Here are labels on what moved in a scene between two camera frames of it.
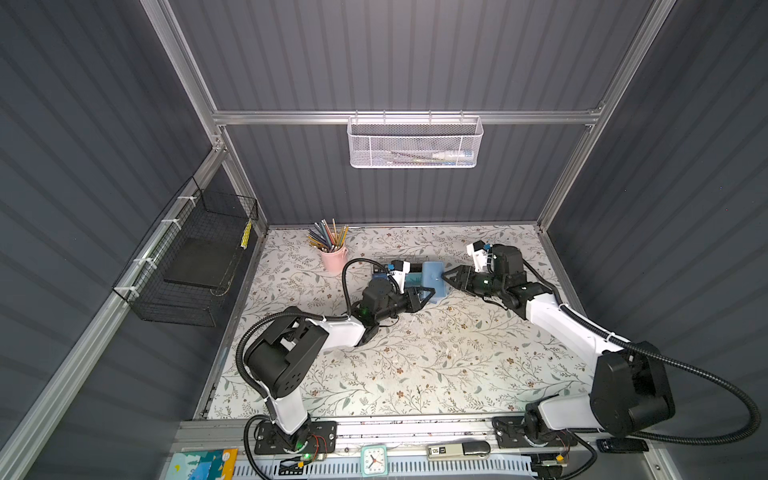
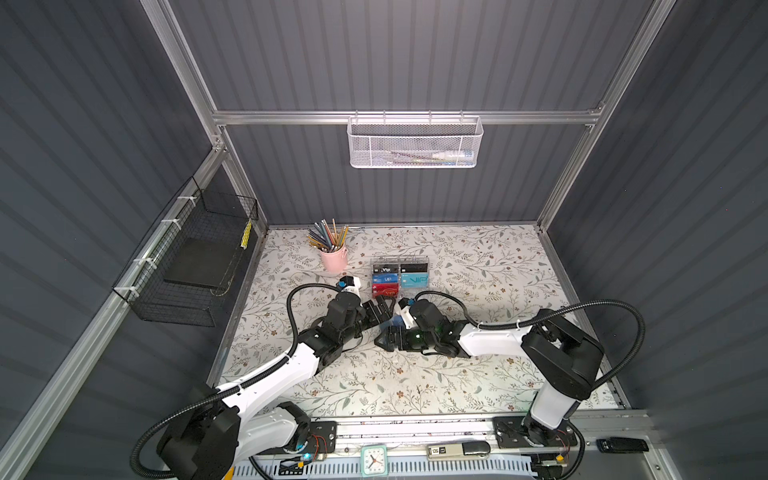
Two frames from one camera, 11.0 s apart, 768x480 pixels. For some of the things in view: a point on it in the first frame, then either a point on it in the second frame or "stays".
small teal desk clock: x=374 y=461 stays
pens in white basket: x=463 y=158 stays
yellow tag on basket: x=246 y=234 stays
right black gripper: x=452 y=279 -> x=391 y=338
